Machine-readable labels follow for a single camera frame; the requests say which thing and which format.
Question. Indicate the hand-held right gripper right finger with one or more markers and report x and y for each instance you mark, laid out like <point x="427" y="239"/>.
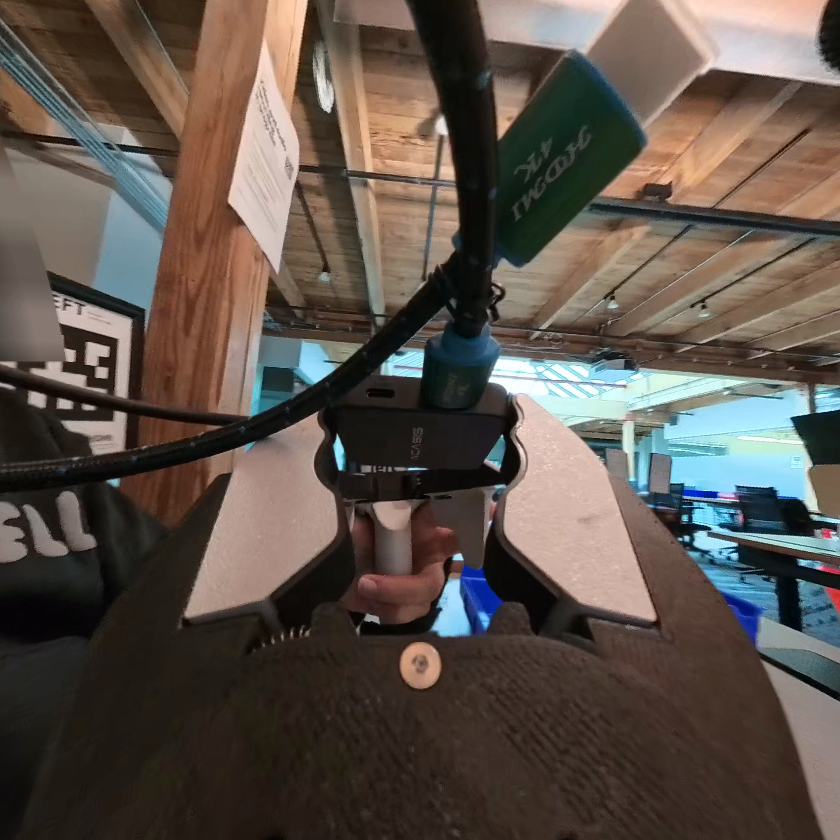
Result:
<point x="577" y="525"/>

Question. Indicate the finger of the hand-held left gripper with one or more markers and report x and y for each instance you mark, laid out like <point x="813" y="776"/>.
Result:
<point x="472" y="525"/>

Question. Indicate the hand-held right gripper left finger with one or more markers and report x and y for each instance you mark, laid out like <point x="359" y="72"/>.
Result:
<point x="262" y="525"/>

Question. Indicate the black square capture box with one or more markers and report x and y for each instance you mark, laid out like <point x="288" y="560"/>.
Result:
<point x="407" y="433"/>

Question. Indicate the blue plastic bin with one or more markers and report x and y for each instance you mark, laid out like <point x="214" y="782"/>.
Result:
<point x="476" y="604"/>

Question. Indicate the person's left hand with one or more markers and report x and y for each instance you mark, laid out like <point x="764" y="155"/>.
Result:
<point x="426" y="584"/>

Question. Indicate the ceiling heater unit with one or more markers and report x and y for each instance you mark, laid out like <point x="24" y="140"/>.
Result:
<point x="613" y="364"/>

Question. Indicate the black office chair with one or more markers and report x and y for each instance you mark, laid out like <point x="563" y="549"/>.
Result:
<point x="761" y="512"/>

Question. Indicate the far office desk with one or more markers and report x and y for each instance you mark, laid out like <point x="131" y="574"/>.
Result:
<point x="774" y="544"/>

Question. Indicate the person's black hoodie torso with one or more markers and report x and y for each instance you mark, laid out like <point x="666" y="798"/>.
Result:
<point x="52" y="590"/>

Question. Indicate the large framed marker poster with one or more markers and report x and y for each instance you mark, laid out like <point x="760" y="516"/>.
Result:
<point x="98" y="367"/>

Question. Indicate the white paper notice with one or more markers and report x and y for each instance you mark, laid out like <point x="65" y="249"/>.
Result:
<point x="266" y="151"/>

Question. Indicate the white ceiling box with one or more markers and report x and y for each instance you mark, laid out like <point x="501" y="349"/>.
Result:
<point x="649" y="52"/>

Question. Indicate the wooden support post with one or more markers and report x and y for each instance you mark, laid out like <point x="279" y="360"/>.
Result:
<point x="197" y="328"/>

